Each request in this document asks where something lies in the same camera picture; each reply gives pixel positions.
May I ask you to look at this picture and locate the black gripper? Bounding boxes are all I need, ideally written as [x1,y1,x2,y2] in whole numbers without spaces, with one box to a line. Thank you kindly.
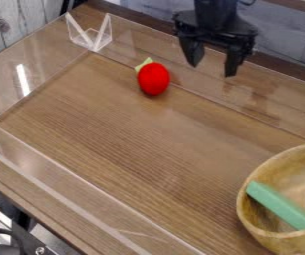
[173,10,258,77]

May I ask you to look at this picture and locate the green rectangular stick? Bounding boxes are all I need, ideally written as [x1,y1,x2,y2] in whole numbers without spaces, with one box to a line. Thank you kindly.
[246,181,305,230]

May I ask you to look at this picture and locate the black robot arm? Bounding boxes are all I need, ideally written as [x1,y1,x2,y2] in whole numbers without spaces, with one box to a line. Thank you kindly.
[173,0,258,77]

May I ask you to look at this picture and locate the red plush strawberry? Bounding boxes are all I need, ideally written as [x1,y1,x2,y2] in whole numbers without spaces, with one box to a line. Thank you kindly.
[135,57,170,96]

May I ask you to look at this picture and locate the clear acrylic tray walls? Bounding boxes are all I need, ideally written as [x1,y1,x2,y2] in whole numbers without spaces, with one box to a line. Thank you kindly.
[0,14,305,255]

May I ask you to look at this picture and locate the clear acrylic corner bracket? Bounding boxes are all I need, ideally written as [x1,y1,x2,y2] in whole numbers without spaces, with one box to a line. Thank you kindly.
[66,13,112,53]

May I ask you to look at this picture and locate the black metal bracket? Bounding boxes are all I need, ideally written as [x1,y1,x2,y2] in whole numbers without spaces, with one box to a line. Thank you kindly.
[11,223,59,255]

